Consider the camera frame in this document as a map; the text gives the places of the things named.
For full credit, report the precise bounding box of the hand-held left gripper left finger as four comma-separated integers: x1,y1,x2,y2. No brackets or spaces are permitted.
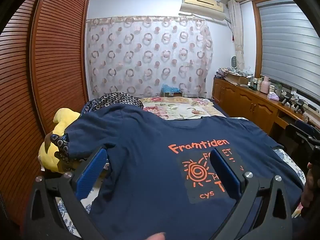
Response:
24,147,108,240

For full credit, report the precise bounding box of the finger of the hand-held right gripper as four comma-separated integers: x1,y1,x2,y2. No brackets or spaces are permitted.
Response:
285,119,316,147

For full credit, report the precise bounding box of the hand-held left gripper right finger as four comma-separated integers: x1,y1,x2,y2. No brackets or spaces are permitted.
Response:
211,148,293,240

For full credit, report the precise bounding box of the navy printed T-shirt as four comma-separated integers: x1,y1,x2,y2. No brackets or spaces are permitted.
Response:
65,104,304,240

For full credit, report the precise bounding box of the dark circle-patterned garment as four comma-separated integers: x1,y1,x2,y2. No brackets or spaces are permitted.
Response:
49,92,144,164

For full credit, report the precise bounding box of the person's right hand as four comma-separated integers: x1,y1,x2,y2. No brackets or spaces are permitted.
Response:
301,162,320,209

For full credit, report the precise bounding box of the person's left hand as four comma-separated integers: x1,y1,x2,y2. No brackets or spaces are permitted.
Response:
147,232,167,240

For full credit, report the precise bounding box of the blue and white floral blanket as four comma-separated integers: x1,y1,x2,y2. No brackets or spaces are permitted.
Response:
54,147,307,240

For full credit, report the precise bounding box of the yellow plush toy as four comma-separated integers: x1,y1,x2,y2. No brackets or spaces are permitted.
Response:
38,108,82,174

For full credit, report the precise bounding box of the pink bottle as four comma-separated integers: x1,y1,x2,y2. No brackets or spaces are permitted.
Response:
260,76,270,94

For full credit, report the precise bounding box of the wooden cabinet desk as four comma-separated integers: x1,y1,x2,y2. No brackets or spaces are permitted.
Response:
212,76,320,140

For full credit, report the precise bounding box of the bed with navy sheet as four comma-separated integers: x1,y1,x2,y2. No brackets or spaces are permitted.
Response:
209,98,230,118

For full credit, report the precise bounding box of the cream floral blanket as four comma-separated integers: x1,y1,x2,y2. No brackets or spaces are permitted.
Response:
139,97,220,120

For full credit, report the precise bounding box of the cardboard box with papers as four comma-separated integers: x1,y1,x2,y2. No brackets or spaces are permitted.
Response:
216,67,254,85

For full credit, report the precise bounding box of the grey window blind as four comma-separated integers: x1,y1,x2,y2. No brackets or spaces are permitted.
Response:
257,0,320,94

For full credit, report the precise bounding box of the blue plastic bag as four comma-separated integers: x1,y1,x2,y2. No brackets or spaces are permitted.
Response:
161,84,182,94

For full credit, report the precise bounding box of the tied-back cream curtain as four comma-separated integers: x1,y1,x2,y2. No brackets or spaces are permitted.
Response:
227,0,245,69

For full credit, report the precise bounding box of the wooden louvred wardrobe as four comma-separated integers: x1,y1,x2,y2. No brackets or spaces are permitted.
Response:
0,0,91,230

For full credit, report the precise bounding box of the sheer circle-patterned curtain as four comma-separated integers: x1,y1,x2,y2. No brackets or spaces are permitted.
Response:
86,16,213,99

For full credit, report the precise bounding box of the wall air conditioner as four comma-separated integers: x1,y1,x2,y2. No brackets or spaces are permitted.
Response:
179,0,225,21

